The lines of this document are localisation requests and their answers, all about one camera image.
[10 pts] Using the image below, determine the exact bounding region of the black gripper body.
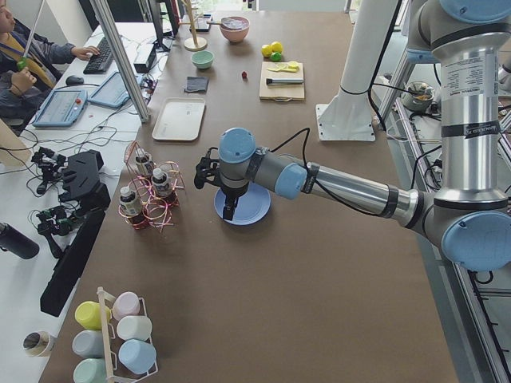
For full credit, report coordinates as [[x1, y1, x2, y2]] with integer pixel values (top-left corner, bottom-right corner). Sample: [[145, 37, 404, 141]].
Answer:
[[221, 184, 247, 208]]

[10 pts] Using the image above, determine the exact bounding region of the blue round plate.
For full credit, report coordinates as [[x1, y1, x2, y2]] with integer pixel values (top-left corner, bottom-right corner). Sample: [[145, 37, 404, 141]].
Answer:
[[227, 183, 271, 226]]

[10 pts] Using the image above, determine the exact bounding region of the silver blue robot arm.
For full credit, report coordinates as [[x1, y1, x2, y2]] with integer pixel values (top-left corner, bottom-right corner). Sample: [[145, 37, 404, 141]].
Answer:
[[219, 1, 510, 271]]

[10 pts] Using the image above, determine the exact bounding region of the cream rectangular tray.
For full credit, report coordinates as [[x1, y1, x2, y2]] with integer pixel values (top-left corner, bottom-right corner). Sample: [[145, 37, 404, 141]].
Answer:
[[152, 97, 205, 142]]

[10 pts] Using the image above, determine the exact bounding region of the dark drink bottle white cap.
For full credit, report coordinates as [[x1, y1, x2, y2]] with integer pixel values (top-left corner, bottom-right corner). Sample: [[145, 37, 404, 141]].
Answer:
[[135, 148, 155, 178]]

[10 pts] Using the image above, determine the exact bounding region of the wooden cutting board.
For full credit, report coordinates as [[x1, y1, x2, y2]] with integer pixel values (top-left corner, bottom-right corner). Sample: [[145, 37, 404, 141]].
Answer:
[[259, 61, 305, 101]]

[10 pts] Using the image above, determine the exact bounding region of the grey folded cloth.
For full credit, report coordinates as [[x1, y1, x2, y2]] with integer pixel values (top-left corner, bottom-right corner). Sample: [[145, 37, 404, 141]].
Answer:
[[184, 76, 209, 93]]

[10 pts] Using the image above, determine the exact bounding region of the steel muddler black tip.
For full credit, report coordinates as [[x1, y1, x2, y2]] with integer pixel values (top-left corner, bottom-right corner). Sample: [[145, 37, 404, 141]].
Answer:
[[265, 77, 304, 85]]

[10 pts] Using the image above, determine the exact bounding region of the pink plastic cup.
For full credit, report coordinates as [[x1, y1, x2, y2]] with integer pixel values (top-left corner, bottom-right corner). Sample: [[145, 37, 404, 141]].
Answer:
[[112, 291, 141, 321]]

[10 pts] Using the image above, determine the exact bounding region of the green ceramic bowl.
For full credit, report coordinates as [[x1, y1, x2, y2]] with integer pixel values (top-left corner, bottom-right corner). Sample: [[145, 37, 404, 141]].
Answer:
[[191, 50, 215, 70]]

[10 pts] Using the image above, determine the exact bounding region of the yellow plastic knife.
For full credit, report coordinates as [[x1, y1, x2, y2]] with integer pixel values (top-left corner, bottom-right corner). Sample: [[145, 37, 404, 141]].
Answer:
[[267, 66, 299, 73]]

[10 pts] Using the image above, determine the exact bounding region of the green lime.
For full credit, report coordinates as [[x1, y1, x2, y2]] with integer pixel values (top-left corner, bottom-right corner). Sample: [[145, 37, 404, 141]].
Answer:
[[270, 52, 282, 62]]

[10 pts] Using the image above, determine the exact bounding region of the white plastic cup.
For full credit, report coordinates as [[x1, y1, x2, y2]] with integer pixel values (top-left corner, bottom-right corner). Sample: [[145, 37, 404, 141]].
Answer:
[[117, 315, 153, 342]]

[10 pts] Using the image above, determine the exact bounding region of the whole yellow lemon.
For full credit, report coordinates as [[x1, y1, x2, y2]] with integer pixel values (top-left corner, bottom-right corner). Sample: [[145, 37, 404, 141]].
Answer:
[[261, 44, 273, 57], [271, 41, 283, 53]]

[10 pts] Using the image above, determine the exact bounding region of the wooden cup tree stand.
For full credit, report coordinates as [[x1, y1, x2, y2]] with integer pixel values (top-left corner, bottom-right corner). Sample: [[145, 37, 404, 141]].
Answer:
[[181, 0, 208, 52]]

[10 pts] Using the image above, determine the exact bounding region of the blue teach pendant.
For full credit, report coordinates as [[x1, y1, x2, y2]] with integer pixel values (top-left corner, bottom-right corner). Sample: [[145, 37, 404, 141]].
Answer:
[[88, 71, 130, 109], [33, 89, 88, 128]]

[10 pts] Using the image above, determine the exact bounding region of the pink bowl of ice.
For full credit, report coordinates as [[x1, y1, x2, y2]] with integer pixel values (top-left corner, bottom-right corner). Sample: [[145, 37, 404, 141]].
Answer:
[[220, 16, 250, 43]]

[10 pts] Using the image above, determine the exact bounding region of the white cup rack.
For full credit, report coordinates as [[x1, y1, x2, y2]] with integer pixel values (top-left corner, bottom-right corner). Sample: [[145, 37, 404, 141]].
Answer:
[[97, 286, 159, 382]]

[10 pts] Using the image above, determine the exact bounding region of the light blue plastic cup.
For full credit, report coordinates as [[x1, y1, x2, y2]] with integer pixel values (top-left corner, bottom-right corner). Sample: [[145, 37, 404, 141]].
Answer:
[[118, 339, 156, 374]]

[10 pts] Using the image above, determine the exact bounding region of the yellow plastic cup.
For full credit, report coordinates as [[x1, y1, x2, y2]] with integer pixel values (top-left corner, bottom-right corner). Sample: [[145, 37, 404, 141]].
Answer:
[[74, 301, 101, 330]]

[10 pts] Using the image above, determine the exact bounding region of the black keyboard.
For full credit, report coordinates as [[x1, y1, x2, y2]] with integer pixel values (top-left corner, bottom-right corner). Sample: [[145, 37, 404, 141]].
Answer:
[[83, 38, 113, 74]]

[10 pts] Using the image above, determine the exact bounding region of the grey plastic cup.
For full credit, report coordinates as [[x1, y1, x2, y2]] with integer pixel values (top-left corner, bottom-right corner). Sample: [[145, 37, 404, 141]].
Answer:
[[72, 330, 104, 358]]

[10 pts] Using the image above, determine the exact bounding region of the black computer mouse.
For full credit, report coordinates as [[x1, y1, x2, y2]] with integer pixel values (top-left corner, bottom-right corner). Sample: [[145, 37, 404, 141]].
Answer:
[[65, 75, 85, 86]]

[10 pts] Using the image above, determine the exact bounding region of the mint plastic cup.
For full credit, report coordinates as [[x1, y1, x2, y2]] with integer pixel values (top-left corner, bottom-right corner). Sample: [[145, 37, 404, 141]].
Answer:
[[73, 358, 107, 383]]

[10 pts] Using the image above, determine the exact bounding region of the black water bottle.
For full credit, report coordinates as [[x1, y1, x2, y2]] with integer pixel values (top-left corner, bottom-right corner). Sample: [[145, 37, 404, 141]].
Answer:
[[1, 223, 39, 259]]

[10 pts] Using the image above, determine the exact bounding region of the tape roll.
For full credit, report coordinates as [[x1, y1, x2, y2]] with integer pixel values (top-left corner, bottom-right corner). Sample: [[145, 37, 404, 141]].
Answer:
[[22, 330, 57, 357]]

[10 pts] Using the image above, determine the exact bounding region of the seated person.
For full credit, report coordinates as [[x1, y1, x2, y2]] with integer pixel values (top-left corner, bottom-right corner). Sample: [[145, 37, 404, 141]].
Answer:
[[1, 1, 100, 120]]

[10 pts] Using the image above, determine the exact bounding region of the copper wire bottle rack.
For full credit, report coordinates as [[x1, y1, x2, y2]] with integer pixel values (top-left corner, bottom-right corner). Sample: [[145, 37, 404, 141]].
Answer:
[[118, 140, 185, 231]]

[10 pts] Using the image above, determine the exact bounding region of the white camera mast base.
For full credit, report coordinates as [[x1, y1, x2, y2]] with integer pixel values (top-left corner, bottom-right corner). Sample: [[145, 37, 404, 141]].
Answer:
[[316, 0, 402, 141]]

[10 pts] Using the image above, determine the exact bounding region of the aluminium frame post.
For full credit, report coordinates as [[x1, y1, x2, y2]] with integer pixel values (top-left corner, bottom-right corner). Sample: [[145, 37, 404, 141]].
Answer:
[[91, 0, 150, 123]]

